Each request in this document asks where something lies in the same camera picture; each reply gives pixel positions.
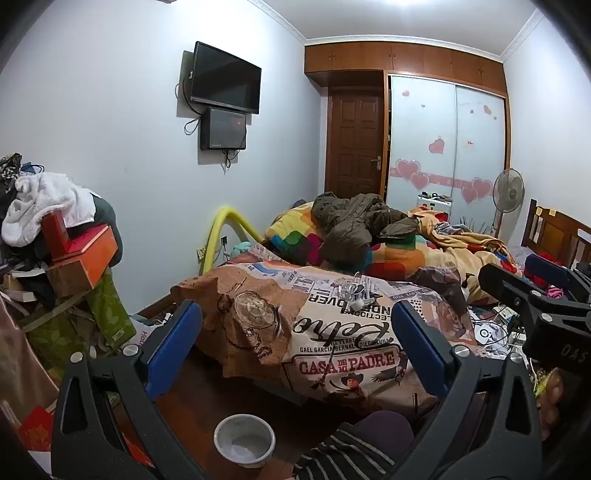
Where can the white plastic cup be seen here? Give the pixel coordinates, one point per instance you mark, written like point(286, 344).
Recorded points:
point(244, 454)

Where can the pile of clothes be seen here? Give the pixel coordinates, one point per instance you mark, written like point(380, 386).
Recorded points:
point(23, 258)

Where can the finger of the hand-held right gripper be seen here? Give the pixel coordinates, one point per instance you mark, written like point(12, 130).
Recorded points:
point(508, 284)
point(547, 272)

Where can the white pump bottle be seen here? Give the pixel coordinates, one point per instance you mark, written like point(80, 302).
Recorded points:
point(467, 290)

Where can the yellow foam tube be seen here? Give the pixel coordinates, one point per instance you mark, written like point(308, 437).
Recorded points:
point(217, 221)

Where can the brown wooden door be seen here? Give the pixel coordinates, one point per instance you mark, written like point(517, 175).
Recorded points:
point(353, 138)

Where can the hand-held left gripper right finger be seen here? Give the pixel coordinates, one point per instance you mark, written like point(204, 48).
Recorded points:
point(418, 350)

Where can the standing fan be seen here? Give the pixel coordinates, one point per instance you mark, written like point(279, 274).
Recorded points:
point(508, 189)

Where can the white towel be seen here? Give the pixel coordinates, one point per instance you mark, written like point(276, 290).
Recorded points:
point(51, 194)

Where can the colourful checkered blanket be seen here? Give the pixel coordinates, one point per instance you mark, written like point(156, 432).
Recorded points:
point(291, 240)

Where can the compact disc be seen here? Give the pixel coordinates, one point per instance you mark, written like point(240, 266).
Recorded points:
point(478, 330)

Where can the green leaf pattern box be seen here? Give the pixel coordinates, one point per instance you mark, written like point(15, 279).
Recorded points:
point(106, 309)

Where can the red box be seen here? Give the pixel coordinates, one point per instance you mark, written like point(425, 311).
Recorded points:
point(55, 235)

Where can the teal cloth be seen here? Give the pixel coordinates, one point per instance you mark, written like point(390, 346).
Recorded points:
point(240, 249)

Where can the dark grey bag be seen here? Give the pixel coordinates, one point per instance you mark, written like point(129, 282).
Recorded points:
point(108, 217)

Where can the wooden overhead cabinet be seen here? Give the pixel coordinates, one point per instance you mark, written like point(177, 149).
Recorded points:
point(415, 57)

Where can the wooden headboard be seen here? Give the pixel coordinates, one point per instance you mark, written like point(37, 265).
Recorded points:
point(554, 235)

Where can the small black wall monitor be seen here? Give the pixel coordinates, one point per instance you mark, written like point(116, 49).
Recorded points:
point(224, 129)

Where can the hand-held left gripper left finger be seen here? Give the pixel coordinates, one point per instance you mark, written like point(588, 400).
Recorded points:
point(178, 341)

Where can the person's right hand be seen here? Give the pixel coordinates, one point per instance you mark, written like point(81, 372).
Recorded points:
point(550, 406)

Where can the newspaper print duvet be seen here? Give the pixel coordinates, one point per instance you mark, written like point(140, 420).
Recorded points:
point(323, 332)

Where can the orange box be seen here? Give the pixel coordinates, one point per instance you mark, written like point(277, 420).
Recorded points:
point(92, 258)

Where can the squeezed white toothpaste tube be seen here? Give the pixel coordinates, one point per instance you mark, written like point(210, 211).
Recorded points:
point(358, 303)

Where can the olive green jacket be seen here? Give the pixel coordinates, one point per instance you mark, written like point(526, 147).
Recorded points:
point(351, 221)

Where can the small white cabinet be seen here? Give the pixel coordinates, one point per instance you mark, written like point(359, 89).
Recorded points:
point(427, 203)

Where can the striped dark cloth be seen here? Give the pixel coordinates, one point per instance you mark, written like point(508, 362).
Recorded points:
point(369, 434)

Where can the black wall television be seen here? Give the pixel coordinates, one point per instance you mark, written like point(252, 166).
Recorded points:
point(226, 78)

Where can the tan yellow blanket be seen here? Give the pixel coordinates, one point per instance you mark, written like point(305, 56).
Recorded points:
point(466, 263)

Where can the sliding wardrobe with heart stickers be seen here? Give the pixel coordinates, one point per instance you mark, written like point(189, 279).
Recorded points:
point(429, 120)

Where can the red patterned bag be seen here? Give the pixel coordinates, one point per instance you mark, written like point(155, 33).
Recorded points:
point(37, 429)

